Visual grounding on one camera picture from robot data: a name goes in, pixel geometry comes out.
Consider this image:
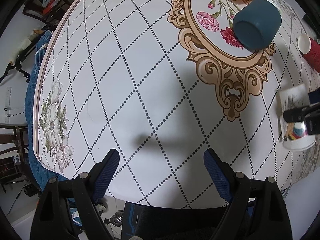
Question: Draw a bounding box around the black stand with handle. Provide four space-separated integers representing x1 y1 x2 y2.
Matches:
0 28 46 83

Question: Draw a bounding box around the dark teal cup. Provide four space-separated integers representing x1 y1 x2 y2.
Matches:
233 0 281 51

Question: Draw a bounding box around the black wooden chair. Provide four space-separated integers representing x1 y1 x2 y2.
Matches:
22 0 71 28

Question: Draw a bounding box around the floral patterned tablecloth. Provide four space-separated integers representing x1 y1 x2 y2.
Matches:
33 0 319 209

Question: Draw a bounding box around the white printed paper cup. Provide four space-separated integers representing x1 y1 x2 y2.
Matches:
279 84 316 151

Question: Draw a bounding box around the red paper cup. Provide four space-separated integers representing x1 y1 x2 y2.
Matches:
297 34 320 73

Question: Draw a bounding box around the blue cloth on chair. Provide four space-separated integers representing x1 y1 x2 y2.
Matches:
24 29 83 227

